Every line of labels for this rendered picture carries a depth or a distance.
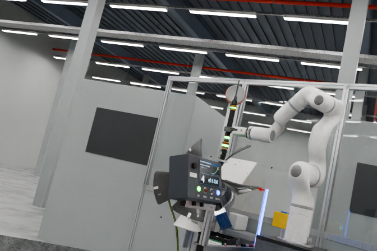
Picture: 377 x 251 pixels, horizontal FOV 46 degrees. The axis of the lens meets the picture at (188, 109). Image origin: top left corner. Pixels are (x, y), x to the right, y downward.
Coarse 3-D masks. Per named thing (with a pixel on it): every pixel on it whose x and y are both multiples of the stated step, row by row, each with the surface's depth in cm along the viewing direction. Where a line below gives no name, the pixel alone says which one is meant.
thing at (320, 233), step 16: (176, 80) 418; (192, 80) 406; (208, 80) 394; (224, 80) 384; (240, 80) 373; (256, 80) 363; (272, 80) 354; (160, 112) 420; (240, 112) 365; (336, 144) 310; (336, 160) 306; (144, 176) 411; (320, 224) 301; (320, 240) 299; (336, 240) 292; (352, 240) 286
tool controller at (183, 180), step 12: (180, 156) 193; (192, 156) 193; (180, 168) 191; (192, 168) 191; (204, 168) 198; (216, 168) 206; (180, 180) 190; (192, 180) 190; (216, 180) 204; (168, 192) 192; (180, 192) 188; (192, 192) 188; (192, 204) 197
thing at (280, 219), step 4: (276, 212) 271; (280, 212) 270; (276, 216) 271; (280, 216) 269; (284, 216) 267; (276, 220) 270; (280, 220) 268; (284, 220) 267; (272, 224) 271; (276, 224) 269; (280, 224) 268; (284, 224) 266; (284, 228) 265
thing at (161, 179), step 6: (156, 174) 293; (162, 174) 291; (168, 174) 290; (156, 180) 291; (162, 180) 289; (168, 180) 288; (156, 186) 289; (162, 186) 288; (168, 186) 286; (156, 192) 287; (162, 192) 286; (156, 198) 286; (162, 198) 285
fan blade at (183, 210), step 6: (174, 204) 261; (174, 210) 258; (180, 210) 259; (186, 210) 259; (192, 210) 260; (198, 210) 261; (204, 210) 263; (186, 216) 256; (192, 216) 257; (204, 216) 259
